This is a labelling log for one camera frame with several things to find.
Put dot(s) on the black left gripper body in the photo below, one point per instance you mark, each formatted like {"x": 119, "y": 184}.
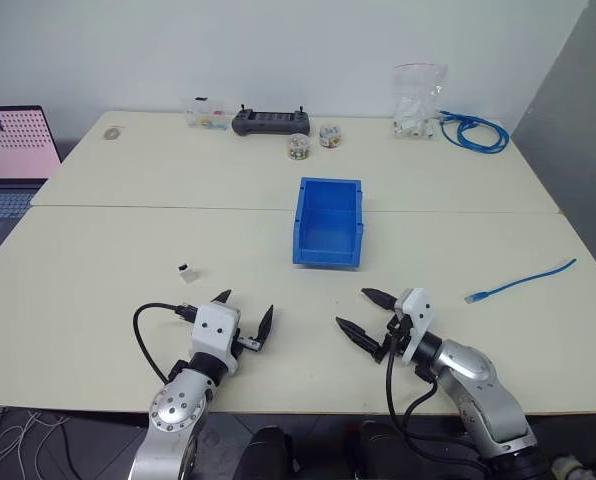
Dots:
{"x": 238, "y": 345}

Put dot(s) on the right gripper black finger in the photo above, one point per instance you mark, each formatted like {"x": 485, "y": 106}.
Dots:
{"x": 380, "y": 298}
{"x": 359, "y": 336}

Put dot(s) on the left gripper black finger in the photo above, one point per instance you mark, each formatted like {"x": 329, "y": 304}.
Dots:
{"x": 223, "y": 297}
{"x": 265, "y": 327}

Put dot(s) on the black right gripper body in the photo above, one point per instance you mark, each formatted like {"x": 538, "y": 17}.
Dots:
{"x": 399, "y": 335}

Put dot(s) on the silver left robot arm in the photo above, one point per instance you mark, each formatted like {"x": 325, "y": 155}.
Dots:
{"x": 178, "y": 407}

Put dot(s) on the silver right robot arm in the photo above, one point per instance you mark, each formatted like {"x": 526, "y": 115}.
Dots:
{"x": 483, "y": 390}

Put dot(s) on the small white black connector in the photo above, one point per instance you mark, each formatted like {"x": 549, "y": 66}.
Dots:
{"x": 189, "y": 273}

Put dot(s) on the blue plastic storage bin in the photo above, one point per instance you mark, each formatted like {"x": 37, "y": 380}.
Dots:
{"x": 328, "y": 225}

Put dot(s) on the dark rounded shape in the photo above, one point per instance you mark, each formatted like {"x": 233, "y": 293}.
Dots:
{"x": 273, "y": 452}

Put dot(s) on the small clear jar of beads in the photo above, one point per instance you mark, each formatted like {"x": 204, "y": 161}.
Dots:
{"x": 298, "y": 147}
{"x": 330, "y": 136}

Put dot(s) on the clear plastic box with beads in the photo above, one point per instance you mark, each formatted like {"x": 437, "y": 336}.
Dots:
{"x": 208, "y": 116}

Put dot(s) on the black handheld remote controller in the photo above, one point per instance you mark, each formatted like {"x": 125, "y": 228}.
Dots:
{"x": 270, "y": 121}

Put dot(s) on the clear zip bag with parts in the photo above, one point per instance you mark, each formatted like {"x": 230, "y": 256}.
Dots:
{"x": 415, "y": 107}

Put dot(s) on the small clear tape roll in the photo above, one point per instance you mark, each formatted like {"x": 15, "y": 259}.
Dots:
{"x": 112, "y": 133}

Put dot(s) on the open laptop computer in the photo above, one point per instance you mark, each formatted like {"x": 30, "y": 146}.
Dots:
{"x": 8, "y": 165}

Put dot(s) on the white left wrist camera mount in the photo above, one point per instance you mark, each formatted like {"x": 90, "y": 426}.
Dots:
{"x": 213, "y": 330}

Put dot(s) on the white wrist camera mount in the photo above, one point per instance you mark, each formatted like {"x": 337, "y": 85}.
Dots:
{"x": 419, "y": 312}
{"x": 213, "y": 330}

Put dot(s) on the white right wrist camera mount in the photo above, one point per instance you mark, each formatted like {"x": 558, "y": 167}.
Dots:
{"x": 419, "y": 312}

